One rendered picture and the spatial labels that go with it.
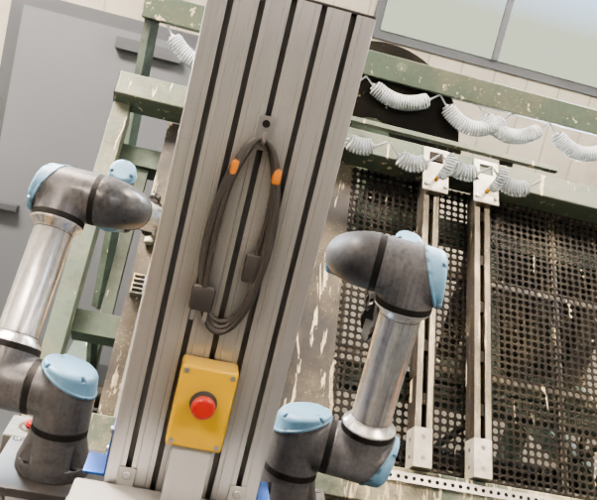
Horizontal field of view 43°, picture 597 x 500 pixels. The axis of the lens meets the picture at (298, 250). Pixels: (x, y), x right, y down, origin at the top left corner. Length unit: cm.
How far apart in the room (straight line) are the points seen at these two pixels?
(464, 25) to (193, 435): 366
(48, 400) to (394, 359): 69
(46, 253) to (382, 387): 76
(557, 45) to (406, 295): 342
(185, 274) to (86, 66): 325
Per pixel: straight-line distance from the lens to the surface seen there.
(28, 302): 169
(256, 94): 116
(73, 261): 250
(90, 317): 251
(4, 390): 165
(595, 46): 486
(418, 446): 247
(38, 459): 167
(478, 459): 255
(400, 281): 148
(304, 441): 164
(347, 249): 149
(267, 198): 117
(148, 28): 320
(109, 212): 171
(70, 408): 162
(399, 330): 153
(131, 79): 283
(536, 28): 472
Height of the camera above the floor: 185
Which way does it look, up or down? 9 degrees down
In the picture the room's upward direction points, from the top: 14 degrees clockwise
